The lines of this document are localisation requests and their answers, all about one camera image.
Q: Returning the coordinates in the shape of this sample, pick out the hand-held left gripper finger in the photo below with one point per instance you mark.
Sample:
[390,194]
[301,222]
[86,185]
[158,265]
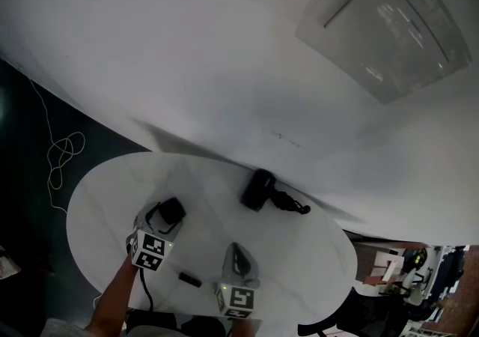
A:
[175,232]
[141,221]

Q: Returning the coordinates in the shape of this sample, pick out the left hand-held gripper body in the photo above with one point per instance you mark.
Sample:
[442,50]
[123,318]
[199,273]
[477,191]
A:
[149,251]

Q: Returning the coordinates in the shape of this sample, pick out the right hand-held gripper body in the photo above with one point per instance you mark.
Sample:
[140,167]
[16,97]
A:
[239,300]

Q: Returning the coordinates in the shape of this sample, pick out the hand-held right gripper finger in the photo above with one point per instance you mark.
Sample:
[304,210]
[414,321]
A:
[229,272]
[255,277]

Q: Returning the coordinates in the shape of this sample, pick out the small black cube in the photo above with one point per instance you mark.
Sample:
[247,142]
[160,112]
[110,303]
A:
[172,210]

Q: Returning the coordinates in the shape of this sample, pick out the small black rectangular stick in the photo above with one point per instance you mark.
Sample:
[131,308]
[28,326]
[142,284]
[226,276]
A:
[189,279]

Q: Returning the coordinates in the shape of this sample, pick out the person's left forearm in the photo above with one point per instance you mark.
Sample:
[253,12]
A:
[112,302]

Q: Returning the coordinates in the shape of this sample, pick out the person's right forearm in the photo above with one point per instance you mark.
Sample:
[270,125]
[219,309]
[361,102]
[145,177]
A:
[243,328]

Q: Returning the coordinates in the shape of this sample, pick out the round white table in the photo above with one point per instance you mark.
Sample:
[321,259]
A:
[292,245]

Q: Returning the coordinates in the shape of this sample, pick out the person's black shorts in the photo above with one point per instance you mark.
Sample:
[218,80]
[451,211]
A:
[149,322]

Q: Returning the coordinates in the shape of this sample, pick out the black office chair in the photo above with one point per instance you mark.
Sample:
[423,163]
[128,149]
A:
[366,317]

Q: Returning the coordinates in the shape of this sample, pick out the brown wooden cabinet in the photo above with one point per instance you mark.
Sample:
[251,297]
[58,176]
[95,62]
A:
[374,264]

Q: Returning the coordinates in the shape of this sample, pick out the short white board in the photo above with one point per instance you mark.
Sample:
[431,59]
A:
[391,270]

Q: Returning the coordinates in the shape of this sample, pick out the black backpack with yellow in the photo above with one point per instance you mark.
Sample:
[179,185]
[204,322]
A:
[417,258]

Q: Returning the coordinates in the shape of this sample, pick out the grey wall panel box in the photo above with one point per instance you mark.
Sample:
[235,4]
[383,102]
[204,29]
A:
[385,28]

